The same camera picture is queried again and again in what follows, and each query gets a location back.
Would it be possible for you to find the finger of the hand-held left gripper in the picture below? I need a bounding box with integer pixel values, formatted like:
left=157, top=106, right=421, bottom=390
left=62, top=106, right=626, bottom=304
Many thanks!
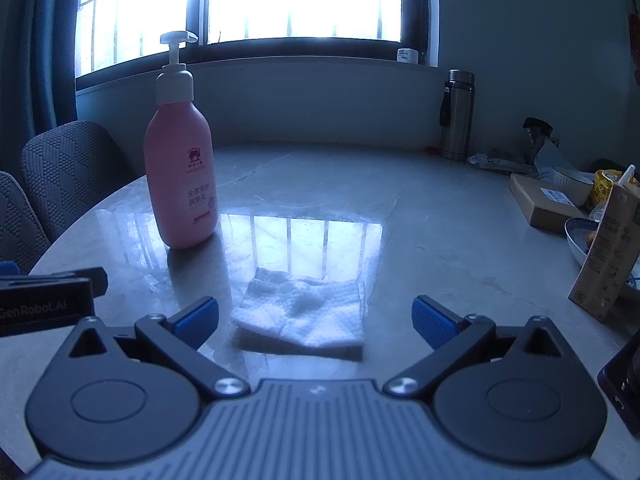
left=0, top=261, right=109, bottom=297

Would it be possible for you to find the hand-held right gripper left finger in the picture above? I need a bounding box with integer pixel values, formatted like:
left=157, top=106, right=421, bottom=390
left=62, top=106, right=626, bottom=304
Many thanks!
left=50, top=296, right=251, bottom=403

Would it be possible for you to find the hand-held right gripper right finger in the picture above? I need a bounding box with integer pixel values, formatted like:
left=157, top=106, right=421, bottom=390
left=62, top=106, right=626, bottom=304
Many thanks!
left=382, top=296, right=576, bottom=403

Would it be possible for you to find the white wipe cloth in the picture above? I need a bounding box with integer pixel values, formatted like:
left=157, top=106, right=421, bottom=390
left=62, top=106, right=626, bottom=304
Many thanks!
left=230, top=266, right=366, bottom=348

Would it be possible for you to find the pink pump bottle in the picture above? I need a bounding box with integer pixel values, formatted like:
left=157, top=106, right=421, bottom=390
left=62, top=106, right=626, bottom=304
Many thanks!
left=143, top=31, right=219, bottom=250

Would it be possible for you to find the grey fabric chair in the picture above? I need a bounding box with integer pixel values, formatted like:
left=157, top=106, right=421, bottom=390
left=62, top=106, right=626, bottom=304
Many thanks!
left=0, top=171, right=52, bottom=277
left=20, top=121, right=147, bottom=244

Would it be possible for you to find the brown cardboard box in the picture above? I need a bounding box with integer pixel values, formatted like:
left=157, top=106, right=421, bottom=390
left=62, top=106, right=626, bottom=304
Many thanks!
left=509, top=172, right=590, bottom=234

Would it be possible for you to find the blue rimmed plate with food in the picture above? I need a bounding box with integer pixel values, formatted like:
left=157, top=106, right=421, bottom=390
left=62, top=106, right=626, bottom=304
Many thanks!
left=565, top=217, right=640, bottom=289

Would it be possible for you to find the flat plastic packet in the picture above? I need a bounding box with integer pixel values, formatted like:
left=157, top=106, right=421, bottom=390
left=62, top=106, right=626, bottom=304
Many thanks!
left=467, top=152, right=537, bottom=176

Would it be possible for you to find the tan drink carton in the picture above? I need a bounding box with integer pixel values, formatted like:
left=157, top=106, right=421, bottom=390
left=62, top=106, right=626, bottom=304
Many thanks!
left=568, top=164, right=640, bottom=324

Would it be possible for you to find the white ribbed bowl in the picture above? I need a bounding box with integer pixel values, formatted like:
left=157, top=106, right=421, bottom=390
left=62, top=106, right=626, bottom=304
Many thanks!
left=551, top=166, right=596, bottom=207

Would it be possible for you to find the steel thermos flask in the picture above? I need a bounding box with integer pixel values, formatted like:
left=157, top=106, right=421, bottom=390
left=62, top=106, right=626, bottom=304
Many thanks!
left=439, top=69, right=476, bottom=162

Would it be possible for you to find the dark phone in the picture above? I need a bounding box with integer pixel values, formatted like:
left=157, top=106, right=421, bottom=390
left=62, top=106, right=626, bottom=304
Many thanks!
left=597, top=332, right=640, bottom=444

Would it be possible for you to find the yellow plastic bag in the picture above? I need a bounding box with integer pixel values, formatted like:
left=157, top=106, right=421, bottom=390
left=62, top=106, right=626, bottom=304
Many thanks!
left=592, top=170, right=640, bottom=207

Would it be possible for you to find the blue curtain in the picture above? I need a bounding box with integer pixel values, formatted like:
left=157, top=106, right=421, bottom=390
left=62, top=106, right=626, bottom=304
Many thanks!
left=0, top=0, right=85, bottom=133

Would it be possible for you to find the barred window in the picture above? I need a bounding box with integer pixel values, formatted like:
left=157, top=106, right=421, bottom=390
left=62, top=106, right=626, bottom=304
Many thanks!
left=75, top=0, right=432, bottom=92

